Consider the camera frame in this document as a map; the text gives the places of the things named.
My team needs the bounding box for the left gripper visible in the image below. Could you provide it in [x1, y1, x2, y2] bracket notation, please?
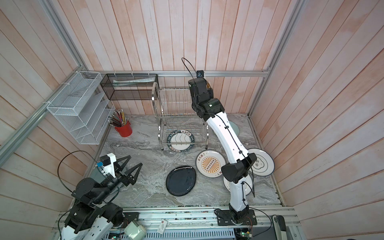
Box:
[92, 155, 143, 204]

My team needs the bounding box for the steel dish rack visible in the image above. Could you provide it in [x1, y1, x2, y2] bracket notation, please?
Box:
[152, 83, 209, 150]

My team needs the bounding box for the pale green glass plate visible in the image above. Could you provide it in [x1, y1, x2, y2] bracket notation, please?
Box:
[90, 168, 105, 184]

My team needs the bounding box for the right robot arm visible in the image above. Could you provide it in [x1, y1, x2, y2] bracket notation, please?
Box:
[188, 78, 257, 224]

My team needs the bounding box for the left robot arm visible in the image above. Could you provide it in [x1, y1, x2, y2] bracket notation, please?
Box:
[59, 153, 147, 240]

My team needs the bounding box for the pale green flower plate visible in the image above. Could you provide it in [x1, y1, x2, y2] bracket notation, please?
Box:
[229, 121, 240, 136]

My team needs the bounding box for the green rimmed white plate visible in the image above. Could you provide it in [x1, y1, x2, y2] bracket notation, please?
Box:
[167, 130, 195, 153]

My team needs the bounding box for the pencils bundle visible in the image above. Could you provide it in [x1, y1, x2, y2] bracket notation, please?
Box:
[108, 109, 129, 128]

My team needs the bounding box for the black oval plate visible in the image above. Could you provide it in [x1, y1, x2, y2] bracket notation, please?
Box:
[166, 166, 197, 197]

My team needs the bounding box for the white power adapter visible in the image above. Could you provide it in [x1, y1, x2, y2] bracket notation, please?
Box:
[124, 220, 147, 240]

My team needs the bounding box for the white tag label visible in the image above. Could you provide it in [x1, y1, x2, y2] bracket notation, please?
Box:
[157, 220, 168, 235]

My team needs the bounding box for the orange sunburst plate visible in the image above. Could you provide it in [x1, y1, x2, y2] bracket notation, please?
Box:
[196, 150, 226, 178]
[223, 174, 253, 196]

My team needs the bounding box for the white black-rimmed plate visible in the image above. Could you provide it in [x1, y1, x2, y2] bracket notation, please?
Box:
[248, 148, 275, 177]

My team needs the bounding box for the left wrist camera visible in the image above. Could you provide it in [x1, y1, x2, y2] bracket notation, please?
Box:
[97, 153, 117, 178]

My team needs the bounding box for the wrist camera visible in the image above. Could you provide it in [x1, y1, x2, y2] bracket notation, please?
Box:
[196, 70, 205, 78]
[97, 153, 117, 178]

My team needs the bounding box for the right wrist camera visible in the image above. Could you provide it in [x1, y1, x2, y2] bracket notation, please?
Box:
[196, 70, 205, 78]

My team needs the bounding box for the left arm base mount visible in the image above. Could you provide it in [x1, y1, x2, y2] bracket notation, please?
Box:
[123, 212, 140, 228]

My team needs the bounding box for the white mesh wall shelf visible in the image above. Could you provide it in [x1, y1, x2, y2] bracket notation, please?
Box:
[47, 72, 115, 145]

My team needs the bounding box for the black mesh wall basket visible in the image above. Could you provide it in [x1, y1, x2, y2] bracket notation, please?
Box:
[101, 73, 158, 101]

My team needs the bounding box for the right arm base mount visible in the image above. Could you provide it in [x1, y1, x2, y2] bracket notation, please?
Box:
[214, 209, 257, 226]

